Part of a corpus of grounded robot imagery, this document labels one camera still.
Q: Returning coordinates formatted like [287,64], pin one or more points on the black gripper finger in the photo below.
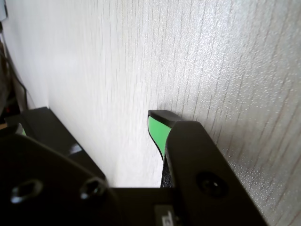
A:
[47,188]
[200,164]

